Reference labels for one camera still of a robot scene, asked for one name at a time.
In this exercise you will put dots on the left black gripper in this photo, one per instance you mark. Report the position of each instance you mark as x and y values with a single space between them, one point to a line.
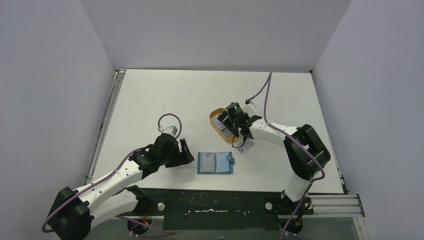
184 157

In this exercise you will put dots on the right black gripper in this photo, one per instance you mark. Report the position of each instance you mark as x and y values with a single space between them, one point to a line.
230 120

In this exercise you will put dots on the yellow oval tray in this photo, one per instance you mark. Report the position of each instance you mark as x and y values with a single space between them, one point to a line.
231 140

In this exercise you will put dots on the blue leather card holder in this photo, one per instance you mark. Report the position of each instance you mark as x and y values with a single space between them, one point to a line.
224 163

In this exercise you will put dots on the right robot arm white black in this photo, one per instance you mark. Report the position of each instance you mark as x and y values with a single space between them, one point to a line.
306 152

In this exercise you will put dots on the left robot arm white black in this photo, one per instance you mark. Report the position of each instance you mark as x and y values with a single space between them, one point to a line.
75 212

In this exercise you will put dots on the loose silver card on table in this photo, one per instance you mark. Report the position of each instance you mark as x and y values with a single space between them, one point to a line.
245 146

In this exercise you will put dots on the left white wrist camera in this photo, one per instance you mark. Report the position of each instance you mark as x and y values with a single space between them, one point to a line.
171 130

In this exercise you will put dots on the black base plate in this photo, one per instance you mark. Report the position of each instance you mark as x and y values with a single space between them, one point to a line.
217 210

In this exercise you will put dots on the aluminium frame rail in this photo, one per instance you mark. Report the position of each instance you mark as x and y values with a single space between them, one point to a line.
113 95

